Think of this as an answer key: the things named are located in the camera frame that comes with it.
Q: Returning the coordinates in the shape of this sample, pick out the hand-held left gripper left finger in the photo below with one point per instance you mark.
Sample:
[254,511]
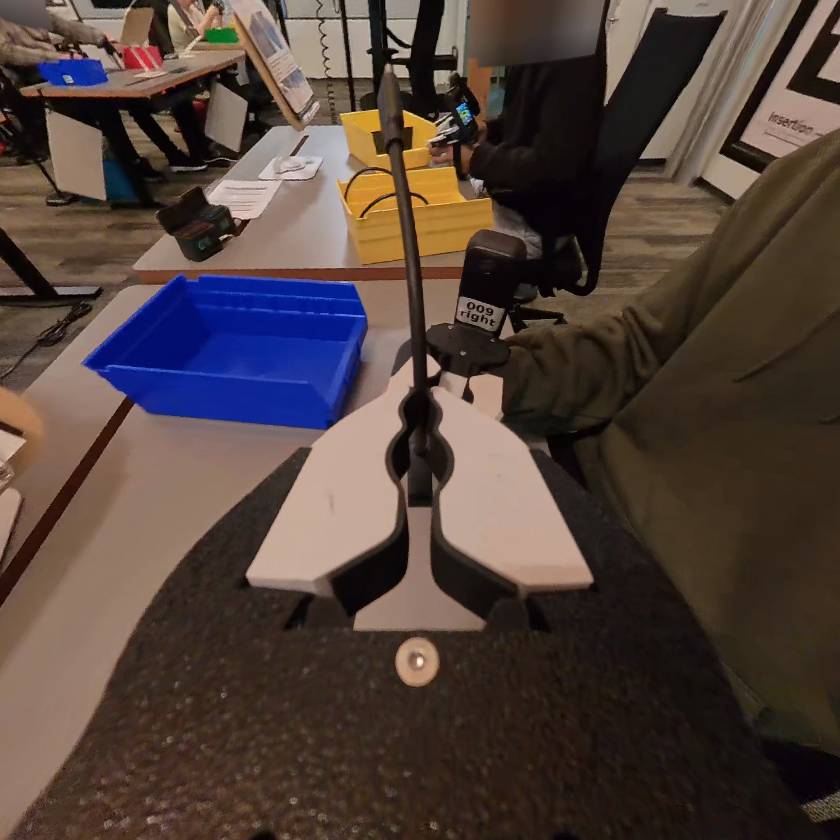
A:
[328,518]

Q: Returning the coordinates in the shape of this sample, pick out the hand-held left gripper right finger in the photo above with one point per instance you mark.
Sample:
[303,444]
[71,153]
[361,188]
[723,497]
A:
[505,518]

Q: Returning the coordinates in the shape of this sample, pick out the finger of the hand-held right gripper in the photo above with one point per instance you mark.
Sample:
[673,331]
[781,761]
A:
[489,394]
[403,371]

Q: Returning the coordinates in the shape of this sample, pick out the person's right forearm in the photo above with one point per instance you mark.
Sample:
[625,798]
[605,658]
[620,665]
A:
[577,374]

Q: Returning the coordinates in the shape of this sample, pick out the grey desk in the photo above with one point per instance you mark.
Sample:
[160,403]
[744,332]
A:
[164,499]
[295,223]

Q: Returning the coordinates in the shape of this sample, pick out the yellow plastic bin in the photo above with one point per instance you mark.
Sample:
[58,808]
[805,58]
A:
[426,229]
[358,141]

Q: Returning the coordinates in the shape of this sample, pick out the blue plastic bin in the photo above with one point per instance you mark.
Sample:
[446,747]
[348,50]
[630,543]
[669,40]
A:
[229,354]

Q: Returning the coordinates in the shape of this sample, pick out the clear plastic bag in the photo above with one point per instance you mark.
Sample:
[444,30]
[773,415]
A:
[289,167]

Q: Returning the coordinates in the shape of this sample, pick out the printed paper sheet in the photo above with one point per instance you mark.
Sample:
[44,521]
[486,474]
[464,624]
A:
[243,197]

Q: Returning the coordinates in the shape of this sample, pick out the black office chair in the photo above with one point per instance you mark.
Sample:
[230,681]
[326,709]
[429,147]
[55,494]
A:
[656,98]

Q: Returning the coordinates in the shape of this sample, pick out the black metal stand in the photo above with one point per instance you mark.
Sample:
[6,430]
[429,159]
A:
[426,39]

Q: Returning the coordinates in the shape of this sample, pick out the black charger case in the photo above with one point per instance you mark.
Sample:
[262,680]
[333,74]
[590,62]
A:
[197,229]

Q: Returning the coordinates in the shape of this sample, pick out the person's olive jacket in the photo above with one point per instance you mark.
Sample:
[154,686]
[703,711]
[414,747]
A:
[754,459]

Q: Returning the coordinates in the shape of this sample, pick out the instruction sheet board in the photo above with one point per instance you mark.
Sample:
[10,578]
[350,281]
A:
[275,59]

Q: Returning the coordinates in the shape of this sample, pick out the white panel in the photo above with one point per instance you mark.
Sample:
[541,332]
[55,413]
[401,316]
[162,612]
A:
[226,118]
[75,154]

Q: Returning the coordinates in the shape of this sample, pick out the green bin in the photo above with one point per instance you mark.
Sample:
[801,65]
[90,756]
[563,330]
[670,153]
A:
[220,36]

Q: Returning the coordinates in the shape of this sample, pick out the brown wooden table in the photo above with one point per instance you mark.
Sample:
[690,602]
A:
[164,71]

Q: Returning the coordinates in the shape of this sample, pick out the red bin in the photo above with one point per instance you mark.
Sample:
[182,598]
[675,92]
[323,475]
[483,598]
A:
[141,58]

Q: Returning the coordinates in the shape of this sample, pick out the small blue bin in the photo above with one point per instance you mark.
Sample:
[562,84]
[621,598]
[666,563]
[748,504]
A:
[72,72]

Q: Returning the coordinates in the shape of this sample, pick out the framed wall poster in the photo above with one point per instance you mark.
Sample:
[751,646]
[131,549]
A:
[787,131]

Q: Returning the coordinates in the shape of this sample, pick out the black desk leg frame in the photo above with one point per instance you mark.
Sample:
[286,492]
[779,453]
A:
[26,269]

